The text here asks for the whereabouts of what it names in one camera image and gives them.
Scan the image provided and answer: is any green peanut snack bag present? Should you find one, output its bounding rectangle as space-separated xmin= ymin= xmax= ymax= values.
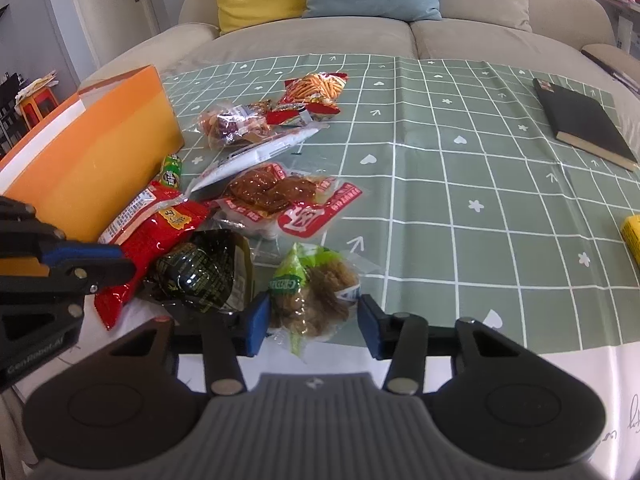
xmin=268 ymin=243 xmax=360 ymax=358

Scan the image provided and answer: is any red crispy noodle snack bag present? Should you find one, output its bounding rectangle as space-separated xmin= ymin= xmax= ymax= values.
xmin=94 ymin=181 xmax=208 ymax=330

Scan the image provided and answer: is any white spicy strip packet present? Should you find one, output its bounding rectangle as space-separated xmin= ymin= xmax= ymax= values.
xmin=186 ymin=122 xmax=328 ymax=196

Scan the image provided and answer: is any clear assorted candy bag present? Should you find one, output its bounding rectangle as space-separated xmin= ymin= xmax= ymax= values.
xmin=195 ymin=100 xmax=273 ymax=148

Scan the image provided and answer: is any Mimi shrimp stick bag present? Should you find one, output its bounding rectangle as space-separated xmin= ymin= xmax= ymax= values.
xmin=266 ymin=72 xmax=348 ymax=127

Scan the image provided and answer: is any black shiny snack bag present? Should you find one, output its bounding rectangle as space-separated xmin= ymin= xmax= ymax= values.
xmin=143 ymin=229 xmax=253 ymax=314

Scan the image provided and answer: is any orange storage box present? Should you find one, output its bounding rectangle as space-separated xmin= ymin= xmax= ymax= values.
xmin=0 ymin=64 xmax=187 ymax=279

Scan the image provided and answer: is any orange red stool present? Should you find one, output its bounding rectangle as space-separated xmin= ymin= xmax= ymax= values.
xmin=17 ymin=87 xmax=58 ymax=130

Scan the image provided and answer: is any green grid tablecloth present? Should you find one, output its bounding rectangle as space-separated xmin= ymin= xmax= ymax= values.
xmin=163 ymin=53 xmax=639 ymax=353

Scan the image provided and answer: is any red braised meat packet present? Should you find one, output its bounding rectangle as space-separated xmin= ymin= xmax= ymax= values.
xmin=214 ymin=162 xmax=364 ymax=240

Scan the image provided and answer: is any green candy wrapper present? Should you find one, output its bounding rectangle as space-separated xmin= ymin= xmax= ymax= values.
xmin=158 ymin=154 xmax=182 ymax=190

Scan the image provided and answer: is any white door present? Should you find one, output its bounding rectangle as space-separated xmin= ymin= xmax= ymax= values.
xmin=72 ymin=0 xmax=160 ymax=67

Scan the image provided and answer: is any yellow box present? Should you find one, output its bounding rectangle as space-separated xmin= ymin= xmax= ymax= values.
xmin=620 ymin=214 xmax=640 ymax=266

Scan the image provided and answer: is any black notebook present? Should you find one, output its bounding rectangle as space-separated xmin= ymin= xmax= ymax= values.
xmin=533 ymin=78 xmax=638 ymax=171

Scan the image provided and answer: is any beige sofa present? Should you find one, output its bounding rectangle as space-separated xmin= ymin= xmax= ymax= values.
xmin=78 ymin=0 xmax=640 ymax=126

